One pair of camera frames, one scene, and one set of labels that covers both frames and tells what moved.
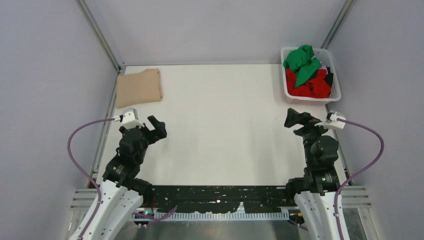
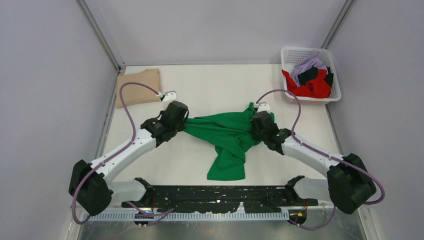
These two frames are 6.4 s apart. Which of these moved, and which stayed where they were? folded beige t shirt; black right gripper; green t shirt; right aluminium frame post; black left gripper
Moved: green t shirt; black right gripper; black left gripper
Stayed: folded beige t shirt; right aluminium frame post
